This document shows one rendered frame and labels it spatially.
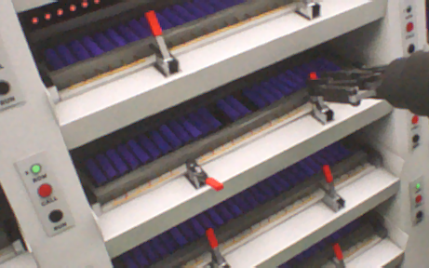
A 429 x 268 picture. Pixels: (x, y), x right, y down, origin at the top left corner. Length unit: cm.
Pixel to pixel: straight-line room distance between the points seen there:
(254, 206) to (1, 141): 53
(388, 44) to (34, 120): 64
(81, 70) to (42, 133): 12
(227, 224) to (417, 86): 46
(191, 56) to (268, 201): 37
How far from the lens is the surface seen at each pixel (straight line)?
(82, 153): 92
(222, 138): 91
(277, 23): 88
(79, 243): 79
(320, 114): 96
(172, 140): 91
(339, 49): 113
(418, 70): 72
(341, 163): 113
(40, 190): 74
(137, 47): 80
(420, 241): 130
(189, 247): 98
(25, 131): 71
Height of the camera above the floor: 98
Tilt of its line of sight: 26 degrees down
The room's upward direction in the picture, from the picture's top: 13 degrees counter-clockwise
